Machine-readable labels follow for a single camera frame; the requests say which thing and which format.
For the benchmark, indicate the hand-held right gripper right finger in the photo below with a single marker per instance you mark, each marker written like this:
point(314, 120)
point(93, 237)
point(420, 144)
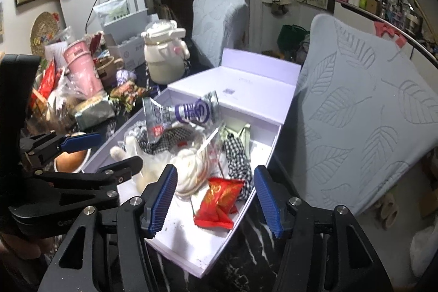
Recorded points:
point(268, 203)

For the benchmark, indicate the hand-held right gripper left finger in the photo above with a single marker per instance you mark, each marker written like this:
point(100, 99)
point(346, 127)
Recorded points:
point(162, 199)

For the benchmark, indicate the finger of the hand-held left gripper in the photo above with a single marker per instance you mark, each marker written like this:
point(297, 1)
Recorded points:
point(82, 141)
point(116, 174)

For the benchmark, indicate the white plush toy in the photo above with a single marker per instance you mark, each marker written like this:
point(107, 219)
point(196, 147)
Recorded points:
point(147, 169)

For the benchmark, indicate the clear plastic food bag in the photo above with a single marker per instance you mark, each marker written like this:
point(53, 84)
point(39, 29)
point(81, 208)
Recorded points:
point(195, 169)

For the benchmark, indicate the gingham cloth strip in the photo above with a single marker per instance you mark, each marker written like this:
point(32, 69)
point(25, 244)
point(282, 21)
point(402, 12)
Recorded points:
point(237, 169)

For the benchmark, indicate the red gold snack packet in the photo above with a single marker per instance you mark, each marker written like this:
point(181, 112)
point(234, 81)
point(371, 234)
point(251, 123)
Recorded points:
point(219, 203)

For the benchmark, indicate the pale green packet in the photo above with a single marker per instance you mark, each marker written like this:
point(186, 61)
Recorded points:
point(244, 136)

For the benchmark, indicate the silver purple snack packet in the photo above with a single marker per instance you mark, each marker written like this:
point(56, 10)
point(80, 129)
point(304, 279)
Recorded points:
point(191, 112)

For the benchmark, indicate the pale lilac gift box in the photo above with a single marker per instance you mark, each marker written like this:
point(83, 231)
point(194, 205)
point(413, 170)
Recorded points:
point(253, 90)

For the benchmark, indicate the person's left hand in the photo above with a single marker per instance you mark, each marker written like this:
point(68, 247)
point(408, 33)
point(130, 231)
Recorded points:
point(18, 245)

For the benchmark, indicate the orange round fruit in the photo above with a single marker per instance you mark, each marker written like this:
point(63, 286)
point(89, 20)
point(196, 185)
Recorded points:
point(70, 160)

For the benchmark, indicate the grey green wrapped packet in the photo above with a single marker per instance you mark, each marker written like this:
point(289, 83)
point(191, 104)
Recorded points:
point(94, 112)

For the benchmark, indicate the brown snack packet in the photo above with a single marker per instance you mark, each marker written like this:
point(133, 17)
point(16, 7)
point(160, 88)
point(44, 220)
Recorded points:
point(128, 95)

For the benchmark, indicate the red paper packet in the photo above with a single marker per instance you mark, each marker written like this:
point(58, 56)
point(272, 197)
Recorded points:
point(44, 86)

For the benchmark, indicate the stack of pink cups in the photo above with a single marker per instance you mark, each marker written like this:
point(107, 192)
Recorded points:
point(84, 69)

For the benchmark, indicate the brown mug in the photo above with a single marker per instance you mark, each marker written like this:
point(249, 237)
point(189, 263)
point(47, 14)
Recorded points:
point(107, 69)

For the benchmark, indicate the purple wrapped candy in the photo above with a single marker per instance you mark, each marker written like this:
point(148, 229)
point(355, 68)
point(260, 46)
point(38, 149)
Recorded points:
point(125, 77)

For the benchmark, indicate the white cardboard box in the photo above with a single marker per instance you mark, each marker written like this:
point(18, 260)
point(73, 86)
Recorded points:
point(128, 45)

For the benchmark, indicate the woven round plate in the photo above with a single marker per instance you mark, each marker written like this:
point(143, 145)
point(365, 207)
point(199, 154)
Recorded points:
point(44, 33)

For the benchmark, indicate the cream kettle bottle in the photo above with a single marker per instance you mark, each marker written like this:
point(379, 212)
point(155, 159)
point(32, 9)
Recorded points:
point(164, 59)

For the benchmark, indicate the beige slippers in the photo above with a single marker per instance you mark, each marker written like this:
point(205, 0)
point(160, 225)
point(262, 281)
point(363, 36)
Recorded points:
point(388, 210)

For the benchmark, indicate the large leaf pattern chair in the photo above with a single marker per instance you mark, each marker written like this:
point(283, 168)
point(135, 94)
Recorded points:
point(356, 114)

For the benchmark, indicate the green white pouch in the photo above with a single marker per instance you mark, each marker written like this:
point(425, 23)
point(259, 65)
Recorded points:
point(111, 11)

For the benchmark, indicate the white plastic bag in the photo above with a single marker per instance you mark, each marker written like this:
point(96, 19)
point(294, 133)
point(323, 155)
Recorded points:
point(424, 251)

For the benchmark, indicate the dark green bag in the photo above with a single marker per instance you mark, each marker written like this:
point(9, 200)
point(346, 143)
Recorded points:
point(291, 39)

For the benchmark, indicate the small leaf pattern chair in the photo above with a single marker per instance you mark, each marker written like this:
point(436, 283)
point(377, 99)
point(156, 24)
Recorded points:
point(217, 28)

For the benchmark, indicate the pink cloth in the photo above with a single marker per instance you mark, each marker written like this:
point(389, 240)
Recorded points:
point(388, 32)

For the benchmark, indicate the row of bottles and jars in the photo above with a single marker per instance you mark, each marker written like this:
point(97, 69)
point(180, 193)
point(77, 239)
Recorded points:
point(386, 8)

